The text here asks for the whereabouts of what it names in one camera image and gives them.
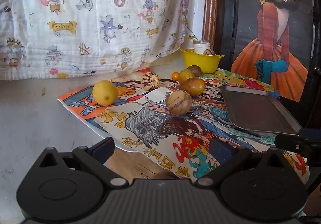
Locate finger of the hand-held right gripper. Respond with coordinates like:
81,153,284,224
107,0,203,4
274,134,321,157
298,127,321,139

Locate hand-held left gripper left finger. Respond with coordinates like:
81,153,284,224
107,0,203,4
33,137,128,188

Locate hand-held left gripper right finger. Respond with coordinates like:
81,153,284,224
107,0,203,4
194,138,291,188

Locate metal tray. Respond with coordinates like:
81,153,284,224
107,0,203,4
220,85,303,136

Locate pale tan pepino melon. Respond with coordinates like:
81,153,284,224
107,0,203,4
165,90,192,115

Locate brown kiwi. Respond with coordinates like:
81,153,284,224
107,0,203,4
187,65,202,77

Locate small yellow lemon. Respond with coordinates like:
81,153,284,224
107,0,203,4
179,69,196,82

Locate purple striped pepino melon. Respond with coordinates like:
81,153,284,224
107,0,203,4
142,72,160,87

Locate anime warrior drawing sheet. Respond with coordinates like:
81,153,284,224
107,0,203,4
94,86,310,180

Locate yellow bear drawing sheet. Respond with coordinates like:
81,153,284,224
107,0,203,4
201,68,275,93

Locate yellow flower-shaped bowl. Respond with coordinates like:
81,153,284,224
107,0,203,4
181,48,225,74

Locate white plastic cup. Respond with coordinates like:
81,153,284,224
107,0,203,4
193,40,210,54

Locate yellow flower twig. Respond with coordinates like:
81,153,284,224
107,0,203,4
186,26,199,42

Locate white cartoon printed blanket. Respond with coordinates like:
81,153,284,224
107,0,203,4
0,0,191,81

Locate wall poster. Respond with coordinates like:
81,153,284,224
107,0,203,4
231,0,315,103

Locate brown wooden frame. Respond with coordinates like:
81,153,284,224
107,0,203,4
202,0,220,50

